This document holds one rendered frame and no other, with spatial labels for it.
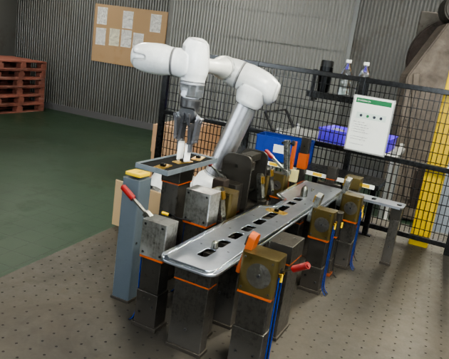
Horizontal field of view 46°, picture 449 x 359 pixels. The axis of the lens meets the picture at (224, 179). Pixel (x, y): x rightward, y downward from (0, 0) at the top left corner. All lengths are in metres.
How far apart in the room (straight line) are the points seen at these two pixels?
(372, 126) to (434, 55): 3.17
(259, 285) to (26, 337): 0.70
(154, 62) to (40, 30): 9.11
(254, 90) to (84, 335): 1.29
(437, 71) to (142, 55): 4.51
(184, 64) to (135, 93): 7.85
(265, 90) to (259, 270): 1.12
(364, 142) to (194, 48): 1.39
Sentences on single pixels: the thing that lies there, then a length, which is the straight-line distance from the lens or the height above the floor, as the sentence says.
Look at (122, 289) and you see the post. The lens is 1.88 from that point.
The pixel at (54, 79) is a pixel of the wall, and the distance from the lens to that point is 10.78.
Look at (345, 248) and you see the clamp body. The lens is 2.45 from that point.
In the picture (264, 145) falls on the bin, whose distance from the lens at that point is 2.95.
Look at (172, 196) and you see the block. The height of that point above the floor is 1.04.
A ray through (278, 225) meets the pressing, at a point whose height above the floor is 1.00.
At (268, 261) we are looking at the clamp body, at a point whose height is 1.05.
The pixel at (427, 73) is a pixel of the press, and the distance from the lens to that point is 6.06.
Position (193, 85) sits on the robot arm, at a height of 1.45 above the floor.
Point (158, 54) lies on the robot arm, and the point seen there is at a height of 1.54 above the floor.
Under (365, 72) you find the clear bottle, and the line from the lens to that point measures 3.05.
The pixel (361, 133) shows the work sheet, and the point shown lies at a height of 1.25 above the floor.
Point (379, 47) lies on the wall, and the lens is 8.35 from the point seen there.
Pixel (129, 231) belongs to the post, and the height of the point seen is 0.96.
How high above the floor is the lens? 1.59
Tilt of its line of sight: 14 degrees down
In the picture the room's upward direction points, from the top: 8 degrees clockwise
